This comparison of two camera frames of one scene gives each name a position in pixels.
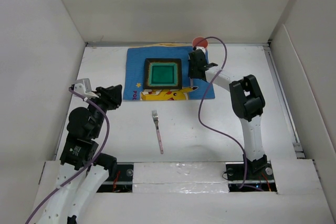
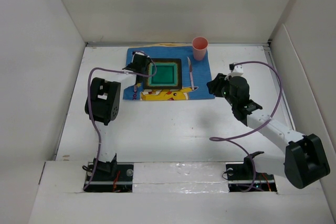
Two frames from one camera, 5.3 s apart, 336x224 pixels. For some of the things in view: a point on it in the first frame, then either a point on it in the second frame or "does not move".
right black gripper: x=190 y=74 -> x=214 y=85
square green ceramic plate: x=163 y=73 does not move
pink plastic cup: x=203 y=43 does not move
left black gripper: x=112 y=95 -> x=128 y=65
